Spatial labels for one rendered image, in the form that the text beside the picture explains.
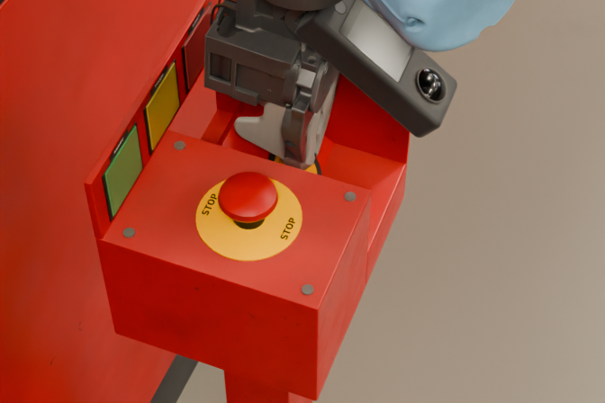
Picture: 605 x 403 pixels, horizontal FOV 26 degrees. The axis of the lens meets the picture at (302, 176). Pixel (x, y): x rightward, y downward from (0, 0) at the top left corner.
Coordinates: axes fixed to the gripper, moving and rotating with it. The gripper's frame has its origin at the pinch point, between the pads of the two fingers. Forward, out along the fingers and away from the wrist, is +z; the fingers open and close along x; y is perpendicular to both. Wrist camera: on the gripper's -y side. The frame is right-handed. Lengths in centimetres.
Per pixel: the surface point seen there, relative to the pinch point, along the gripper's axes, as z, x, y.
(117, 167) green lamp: -8.5, 12.2, 9.5
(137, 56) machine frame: 13.2, -14.7, 21.5
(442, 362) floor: 72, -31, -13
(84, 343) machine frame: 38.0, 2.1, 19.9
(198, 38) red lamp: -8.2, -0.9, 9.5
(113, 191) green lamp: -7.1, 13.1, 9.4
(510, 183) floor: 73, -63, -14
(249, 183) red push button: -7.7, 9.2, 1.3
